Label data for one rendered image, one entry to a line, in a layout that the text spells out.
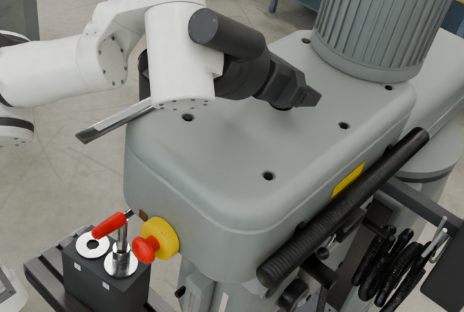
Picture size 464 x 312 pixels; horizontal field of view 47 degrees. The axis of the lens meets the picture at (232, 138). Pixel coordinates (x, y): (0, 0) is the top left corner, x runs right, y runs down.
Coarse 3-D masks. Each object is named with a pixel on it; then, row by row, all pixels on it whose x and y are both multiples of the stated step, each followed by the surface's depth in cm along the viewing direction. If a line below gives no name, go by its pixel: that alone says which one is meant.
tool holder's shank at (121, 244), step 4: (120, 228) 135; (124, 228) 135; (120, 232) 135; (124, 232) 136; (120, 236) 136; (124, 236) 137; (120, 240) 138; (124, 240) 138; (116, 244) 139; (120, 244) 138; (124, 244) 139; (120, 248) 139; (124, 248) 140
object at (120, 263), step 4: (116, 256) 140; (128, 256) 142; (116, 260) 141; (120, 260) 141; (124, 260) 142; (128, 260) 143; (116, 264) 143; (120, 264) 142; (124, 264) 143; (128, 264) 145; (116, 268) 144; (120, 268) 143; (124, 268) 144
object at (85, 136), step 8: (136, 104) 73; (144, 104) 74; (120, 112) 72; (128, 112) 72; (136, 112) 72; (144, 112) 73; (104, 120) 70; (112, 120) 70; (120, 120) 70; (128, 120) 71; (88, 128) 68; (96, 128) 68; (104, 128) 69; (112, 128) 69; (80, 136) 67; (88, 136) 67; (96, 136) 68
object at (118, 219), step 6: (126, 210) 84; (114, 216) 82; (120, 216) 82; (126, 216) 83; (102, 222) 81; (108, 222) 81; (114, 222) 81; (120, 222) 82; (96, 228) 80; (102, 228) 80; (108, 228) 81; (114, 228) 81; (96, 234) 80; (102, 234) 80
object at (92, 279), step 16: (80, 240) 149; (96, 240) 150; (112, 240) 152; (64, 256) 148; (80, 256) 146; (96, 256) 146; (112, 256) 147; (64, 272) 153; (80, 272) 148; (96, 272) 144; (112, 272) 143; (128, 272) 144; (144, 272) 147; (64, 288) 159; (80, 288) 153; (96, 288) 147; (112, 288) 143; (128, 288) 142; (144, 288) 153; (96, 304) 153; (112, 304) 148; (128, 304) 148
